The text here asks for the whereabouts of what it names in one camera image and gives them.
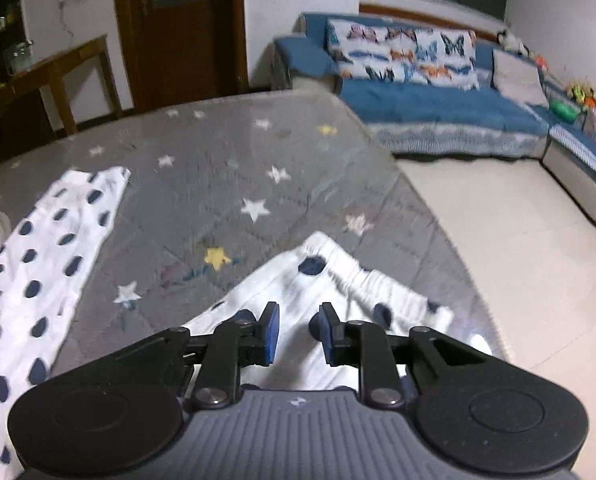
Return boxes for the grey star-print tablecloth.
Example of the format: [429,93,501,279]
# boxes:
[0,89,512,480]

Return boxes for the butterfly print cushion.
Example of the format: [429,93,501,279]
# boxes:
[325,19,480,92]

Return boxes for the yellow green toy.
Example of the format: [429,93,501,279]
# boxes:
[568,81,596,107]

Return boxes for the green plastic toy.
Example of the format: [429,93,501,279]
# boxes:
[550,101,577,124]

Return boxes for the blue fabric sofa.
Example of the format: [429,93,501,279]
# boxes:
[270,12,596,231]

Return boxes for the brown wooden door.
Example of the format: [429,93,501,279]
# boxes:
[110,0,250,112]

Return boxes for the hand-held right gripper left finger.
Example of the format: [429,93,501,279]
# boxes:
[110,301,280,409]

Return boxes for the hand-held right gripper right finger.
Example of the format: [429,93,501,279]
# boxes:
[310,302,490,409]

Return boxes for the white wall cable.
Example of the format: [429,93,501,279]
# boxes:
[57,0,85,37]

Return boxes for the brown wooden side table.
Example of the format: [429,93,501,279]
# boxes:
[0,35,124,167]

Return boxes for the white navy polka-dot pants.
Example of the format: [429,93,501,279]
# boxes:
[0,167,455,480]

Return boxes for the black and white plush toy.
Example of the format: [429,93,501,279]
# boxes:
[495,27,530,57]

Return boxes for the plain grey cushion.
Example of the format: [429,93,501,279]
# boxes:
[492,49,550,109]

